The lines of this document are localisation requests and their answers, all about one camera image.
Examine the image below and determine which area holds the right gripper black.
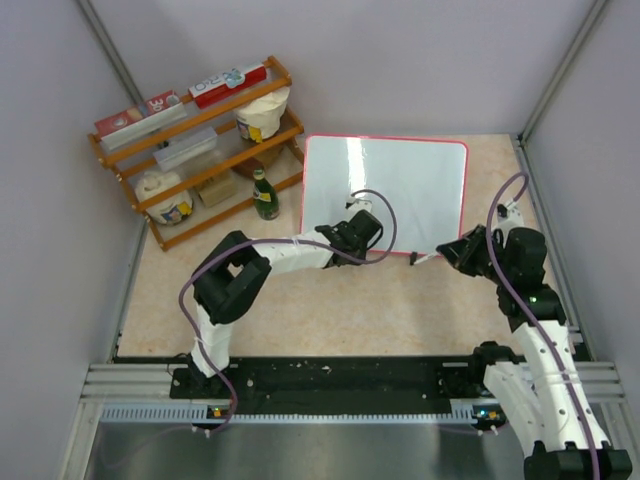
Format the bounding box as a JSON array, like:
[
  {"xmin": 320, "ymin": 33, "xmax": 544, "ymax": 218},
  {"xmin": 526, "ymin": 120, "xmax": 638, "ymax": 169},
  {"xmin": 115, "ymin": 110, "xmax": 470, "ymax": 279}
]
[{"xmin": 438, "ymin": 224, "xmax": 514, "ymax": 285}]

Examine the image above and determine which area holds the marker pen with magenta cap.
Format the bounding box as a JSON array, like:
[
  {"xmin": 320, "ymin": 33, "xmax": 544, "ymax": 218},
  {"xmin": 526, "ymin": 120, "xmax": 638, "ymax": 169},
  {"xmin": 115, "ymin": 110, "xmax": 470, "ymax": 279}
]
[{"xmin": 412, "ymin": 252, "xmax": 439, "ymax": 266}]

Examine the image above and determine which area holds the whiteboard with pink frame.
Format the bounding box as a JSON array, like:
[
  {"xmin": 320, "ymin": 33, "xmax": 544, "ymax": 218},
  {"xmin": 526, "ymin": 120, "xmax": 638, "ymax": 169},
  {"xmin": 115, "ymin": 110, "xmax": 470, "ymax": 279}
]
[{"xmin": 300, "ymin": 134, "xmax": 469, "ymax": 255}]

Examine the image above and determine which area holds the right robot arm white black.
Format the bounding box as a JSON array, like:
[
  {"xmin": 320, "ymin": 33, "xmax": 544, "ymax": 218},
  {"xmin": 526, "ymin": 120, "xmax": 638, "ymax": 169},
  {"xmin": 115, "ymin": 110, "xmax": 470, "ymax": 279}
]
[{"xmin": 436, "ymin": 225, "xmax": 633, "ymax": 479}]

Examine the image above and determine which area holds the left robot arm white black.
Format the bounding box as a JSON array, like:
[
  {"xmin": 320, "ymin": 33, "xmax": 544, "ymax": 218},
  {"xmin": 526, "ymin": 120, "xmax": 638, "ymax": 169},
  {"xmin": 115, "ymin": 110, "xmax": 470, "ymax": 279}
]
[{"xmin": 191, "ymin": 210, "xmax": 383, "ymax": 397}]

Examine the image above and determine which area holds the green glass bottle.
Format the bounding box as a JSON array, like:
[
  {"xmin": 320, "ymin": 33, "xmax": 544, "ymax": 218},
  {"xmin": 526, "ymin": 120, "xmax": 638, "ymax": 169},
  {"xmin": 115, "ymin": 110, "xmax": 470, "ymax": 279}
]
[{"xmin": 253, "ymin": 168, "xmax": 280, "ymax": 220}]

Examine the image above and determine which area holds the white paper bag upper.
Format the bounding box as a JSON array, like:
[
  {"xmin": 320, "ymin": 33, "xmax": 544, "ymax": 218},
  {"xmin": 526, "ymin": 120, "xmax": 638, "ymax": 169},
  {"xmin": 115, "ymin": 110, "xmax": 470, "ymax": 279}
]
[{"xmin": 234, "ymin": 87, "xmax": 290, "ymax": 143}]

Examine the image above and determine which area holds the brown cardboard packet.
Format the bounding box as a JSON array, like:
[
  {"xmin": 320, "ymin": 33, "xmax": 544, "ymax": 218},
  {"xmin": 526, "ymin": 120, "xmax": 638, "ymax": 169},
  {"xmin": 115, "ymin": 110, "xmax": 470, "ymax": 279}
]
[{"xmin": 194, "ymin": 172, "xmax": 237, "ymax": 208}]

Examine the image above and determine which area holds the orange wooden shelf rack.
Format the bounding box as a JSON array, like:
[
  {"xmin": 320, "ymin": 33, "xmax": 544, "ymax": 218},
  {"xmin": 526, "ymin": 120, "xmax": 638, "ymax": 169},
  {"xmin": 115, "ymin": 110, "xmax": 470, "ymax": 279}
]
[{"xmin": 88, "ymin": 56, "xmax": 304, "ymax": 251}]

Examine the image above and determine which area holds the clear plastic box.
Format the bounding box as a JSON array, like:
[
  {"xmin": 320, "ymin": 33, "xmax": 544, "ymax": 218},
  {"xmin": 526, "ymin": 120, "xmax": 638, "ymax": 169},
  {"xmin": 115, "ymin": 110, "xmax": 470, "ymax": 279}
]
[{"xmin": 153, "ymin": 127, "xmax": 218, "ymax": 172}]

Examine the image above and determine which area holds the red white long box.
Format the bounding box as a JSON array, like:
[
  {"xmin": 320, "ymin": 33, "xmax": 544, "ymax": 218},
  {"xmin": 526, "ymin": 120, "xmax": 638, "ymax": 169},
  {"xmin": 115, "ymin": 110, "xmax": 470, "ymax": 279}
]
[{"xmin": 188, "ymin": 62, "xmax": 267, "ymax": 109}]

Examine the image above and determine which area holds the red silver foil box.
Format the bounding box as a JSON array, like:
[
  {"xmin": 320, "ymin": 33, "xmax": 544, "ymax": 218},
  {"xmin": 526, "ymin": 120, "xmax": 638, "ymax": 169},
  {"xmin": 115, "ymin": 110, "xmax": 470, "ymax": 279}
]
[{"xmin": 94, "ymin": 90, "xmax": 187, "ymax": 150}]

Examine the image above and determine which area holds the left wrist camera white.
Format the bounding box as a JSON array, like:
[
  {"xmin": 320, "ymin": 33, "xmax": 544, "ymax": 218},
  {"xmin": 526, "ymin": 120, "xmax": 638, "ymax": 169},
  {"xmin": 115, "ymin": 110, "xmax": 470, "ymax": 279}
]
[{"xmin": 345, "ymin": 195, "xmax": 373, "ymax": 214}]

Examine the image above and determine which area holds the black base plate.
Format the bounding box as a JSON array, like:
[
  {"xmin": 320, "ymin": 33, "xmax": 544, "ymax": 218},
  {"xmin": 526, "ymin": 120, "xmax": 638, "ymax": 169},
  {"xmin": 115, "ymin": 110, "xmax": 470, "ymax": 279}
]
[{"xmin": 169, "ymin": 355, "xmax": 501, "ymax": 415}]

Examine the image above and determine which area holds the grey cable duct rail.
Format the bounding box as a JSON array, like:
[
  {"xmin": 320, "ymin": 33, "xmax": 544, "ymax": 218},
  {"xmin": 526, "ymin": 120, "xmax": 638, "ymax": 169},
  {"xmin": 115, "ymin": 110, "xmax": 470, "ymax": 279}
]
[{"xmin": 100, "ymin": 403, "xmax": 478, "ymax": 425}]

